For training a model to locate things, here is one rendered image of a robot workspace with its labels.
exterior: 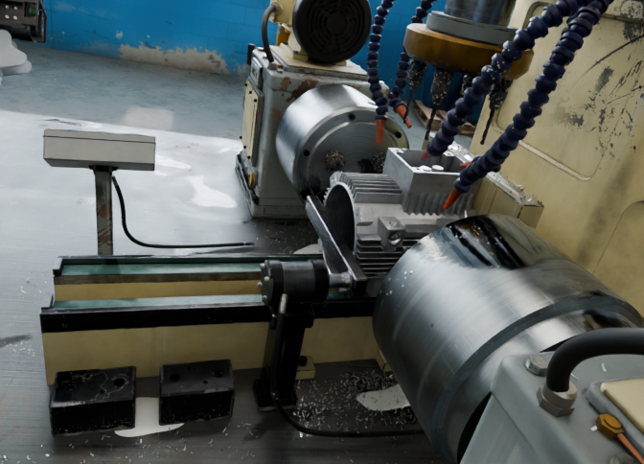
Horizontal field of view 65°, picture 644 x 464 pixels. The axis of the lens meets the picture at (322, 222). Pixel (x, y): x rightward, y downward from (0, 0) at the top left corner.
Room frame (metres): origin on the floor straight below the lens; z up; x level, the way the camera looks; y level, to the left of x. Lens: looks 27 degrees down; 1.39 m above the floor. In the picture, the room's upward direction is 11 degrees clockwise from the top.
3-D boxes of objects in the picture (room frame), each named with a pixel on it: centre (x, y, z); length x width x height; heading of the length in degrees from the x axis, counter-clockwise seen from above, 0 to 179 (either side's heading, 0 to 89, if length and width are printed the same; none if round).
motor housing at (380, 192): (0.75, -0.12, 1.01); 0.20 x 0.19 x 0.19; 111
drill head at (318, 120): (1.08, 0.01, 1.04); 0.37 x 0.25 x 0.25; 21
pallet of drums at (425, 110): (5.82, -1.46, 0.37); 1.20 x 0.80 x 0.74; 96
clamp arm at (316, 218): (0.68, -0.02, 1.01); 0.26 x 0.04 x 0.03; 21
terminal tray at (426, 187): (0.77, -0.16, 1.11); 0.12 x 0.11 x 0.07; 111
